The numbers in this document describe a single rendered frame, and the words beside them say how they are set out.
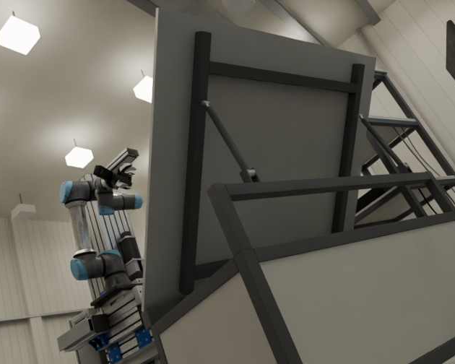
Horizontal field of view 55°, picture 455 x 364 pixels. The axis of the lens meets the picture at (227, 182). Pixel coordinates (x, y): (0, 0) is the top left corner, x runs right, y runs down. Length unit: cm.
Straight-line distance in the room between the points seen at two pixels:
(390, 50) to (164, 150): 1022
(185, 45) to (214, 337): 92
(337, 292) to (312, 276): 9
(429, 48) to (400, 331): 1010
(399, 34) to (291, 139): 981
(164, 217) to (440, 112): 949
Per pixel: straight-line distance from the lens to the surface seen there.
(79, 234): 240
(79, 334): 237
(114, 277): 238
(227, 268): 115
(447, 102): 1071
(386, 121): 251
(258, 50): 170
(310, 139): 193
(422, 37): 1136
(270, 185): 129
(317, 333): 115
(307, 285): 119
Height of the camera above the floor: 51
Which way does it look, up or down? 24 degrees up
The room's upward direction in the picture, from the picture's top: 24 degrees counter-clockwise
